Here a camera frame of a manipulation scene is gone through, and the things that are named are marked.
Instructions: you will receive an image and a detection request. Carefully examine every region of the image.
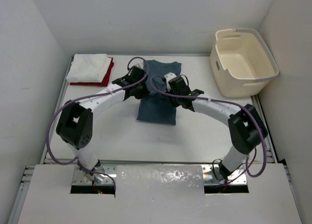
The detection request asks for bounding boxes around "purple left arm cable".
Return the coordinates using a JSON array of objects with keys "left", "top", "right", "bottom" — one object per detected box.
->
[{"left": 46, "top": 57, "right": 150, "bottom": 185}]

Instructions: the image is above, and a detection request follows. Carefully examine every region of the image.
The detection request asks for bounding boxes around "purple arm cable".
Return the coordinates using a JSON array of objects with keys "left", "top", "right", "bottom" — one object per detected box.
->
[
  {"left": 150, "top": 74, "right": 267, "bottom": 185},
  {"left": 46, "top": 57, "right": 150, "bottom": 185}
]

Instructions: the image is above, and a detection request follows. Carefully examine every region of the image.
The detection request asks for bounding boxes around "blue garment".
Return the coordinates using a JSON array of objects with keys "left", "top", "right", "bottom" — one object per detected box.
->
[{"left": 137, "top": 60, "right": 182, "bottom": 125}]

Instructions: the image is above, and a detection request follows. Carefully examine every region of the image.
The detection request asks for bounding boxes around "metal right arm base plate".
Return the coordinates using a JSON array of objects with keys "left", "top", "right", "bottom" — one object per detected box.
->
[{"left": 201, "top": 164, "right": 247, "bottom": 186}]

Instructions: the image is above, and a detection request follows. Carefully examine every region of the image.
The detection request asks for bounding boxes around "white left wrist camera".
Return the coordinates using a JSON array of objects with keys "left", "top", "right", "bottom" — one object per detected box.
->
[{"left": 134, "top": 62, "right": 144, "bottom": 69}]

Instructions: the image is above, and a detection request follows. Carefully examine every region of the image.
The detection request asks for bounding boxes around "red polo t shirt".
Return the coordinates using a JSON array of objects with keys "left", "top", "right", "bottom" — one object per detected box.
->
[{"left": 69, "top": 57, "right": 114, "bottom": 87}]

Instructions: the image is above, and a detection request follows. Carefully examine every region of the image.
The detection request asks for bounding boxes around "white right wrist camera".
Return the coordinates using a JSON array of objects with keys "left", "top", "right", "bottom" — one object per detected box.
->
[{"left": 164, "top": 72, "right": 176, "bottom": 93}]

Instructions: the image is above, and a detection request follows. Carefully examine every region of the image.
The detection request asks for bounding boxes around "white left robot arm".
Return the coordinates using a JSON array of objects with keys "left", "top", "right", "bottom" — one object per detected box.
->
[{"left": 56, "top": 66, "right": 149, "bottom": 174}]

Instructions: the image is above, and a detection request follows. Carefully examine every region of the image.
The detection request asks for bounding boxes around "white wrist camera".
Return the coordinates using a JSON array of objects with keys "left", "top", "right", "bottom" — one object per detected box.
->
[
  {"left": 134, "top": 62, "right": 144, "bottom": 69},
  {"left": 164, "top": 72, "right": 176, "bottom": 93}
]

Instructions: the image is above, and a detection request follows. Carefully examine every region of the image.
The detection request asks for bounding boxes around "white t shirt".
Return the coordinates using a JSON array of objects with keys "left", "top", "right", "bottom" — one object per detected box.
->
[{"left": 66, "top": 54, "right": 112, "bottom": 82}]

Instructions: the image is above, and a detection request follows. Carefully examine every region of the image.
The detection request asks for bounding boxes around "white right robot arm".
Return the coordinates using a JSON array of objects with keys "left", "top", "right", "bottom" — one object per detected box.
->
[{"left": 164, "top": 73, "right": 268, "bottom": 180}]

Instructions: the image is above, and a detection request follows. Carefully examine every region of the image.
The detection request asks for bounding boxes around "cream plastic laundry basket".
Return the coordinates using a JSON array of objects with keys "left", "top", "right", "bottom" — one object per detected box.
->
[{"left": 210, "top": 28, "right": 279, "bottom": 98}]

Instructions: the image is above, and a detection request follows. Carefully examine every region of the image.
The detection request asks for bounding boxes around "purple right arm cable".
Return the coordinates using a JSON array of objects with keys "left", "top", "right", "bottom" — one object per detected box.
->
[{"left": 150, "top": 74, "right": 267, "bottom": 185}]

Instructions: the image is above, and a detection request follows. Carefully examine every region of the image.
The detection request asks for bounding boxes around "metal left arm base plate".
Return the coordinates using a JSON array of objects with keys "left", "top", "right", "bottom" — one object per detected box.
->
[{"left": 72, "top": 165, "right": 117, "bottom": 186}]

